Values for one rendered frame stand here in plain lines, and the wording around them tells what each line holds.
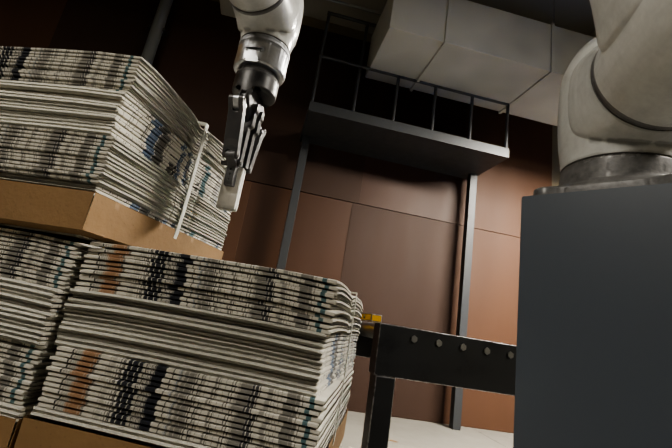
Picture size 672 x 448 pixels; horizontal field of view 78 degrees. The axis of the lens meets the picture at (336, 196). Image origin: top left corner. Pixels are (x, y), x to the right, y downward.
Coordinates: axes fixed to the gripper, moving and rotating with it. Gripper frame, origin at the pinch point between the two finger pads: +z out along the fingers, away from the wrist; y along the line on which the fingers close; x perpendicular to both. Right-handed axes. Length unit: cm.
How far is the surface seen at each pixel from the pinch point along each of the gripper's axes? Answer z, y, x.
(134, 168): 3.1, 14.9, -6.5
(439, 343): 19, -51, 40
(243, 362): 22.4, 18.3, 13.6
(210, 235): 6.2, -10.2, -6.4
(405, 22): -228, -232, 12
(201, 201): 1.8, -3.5, -6.2
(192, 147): -5.4, 2.2, -7.1
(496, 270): -61, -414, 136
